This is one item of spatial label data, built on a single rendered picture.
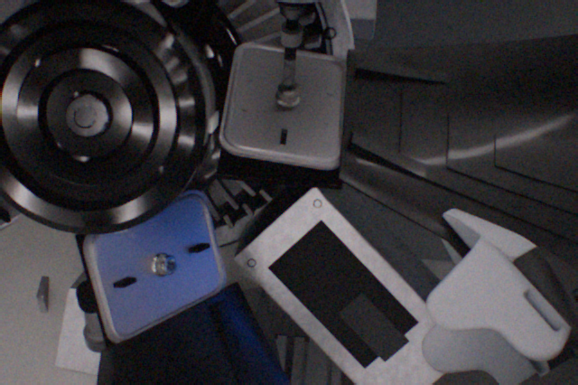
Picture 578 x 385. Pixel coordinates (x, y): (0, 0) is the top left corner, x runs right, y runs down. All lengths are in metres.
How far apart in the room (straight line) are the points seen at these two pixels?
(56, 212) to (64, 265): 0.31
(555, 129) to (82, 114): 0.25
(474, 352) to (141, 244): 0.19
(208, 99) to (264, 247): 0.19
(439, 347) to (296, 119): 0.14
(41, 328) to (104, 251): 0.29
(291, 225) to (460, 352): 0.19
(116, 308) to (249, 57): 0.16
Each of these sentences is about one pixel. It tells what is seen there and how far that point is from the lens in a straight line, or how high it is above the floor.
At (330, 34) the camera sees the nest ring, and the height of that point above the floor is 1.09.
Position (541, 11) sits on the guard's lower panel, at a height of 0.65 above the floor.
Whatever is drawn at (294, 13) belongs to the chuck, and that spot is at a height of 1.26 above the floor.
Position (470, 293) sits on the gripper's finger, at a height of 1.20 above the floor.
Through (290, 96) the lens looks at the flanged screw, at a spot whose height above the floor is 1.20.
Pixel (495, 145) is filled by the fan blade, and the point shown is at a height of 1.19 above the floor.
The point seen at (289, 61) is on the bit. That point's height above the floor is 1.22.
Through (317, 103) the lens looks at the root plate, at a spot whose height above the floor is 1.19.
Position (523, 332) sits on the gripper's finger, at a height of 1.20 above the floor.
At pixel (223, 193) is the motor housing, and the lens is 0.68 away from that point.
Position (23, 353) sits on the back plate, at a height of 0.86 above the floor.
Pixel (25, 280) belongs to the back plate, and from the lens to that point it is 0.86.
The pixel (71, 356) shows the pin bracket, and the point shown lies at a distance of 0.77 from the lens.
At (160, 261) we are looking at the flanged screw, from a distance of 0.60.
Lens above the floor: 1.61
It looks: 52 degrees down
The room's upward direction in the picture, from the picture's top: 4 degrees clockwise
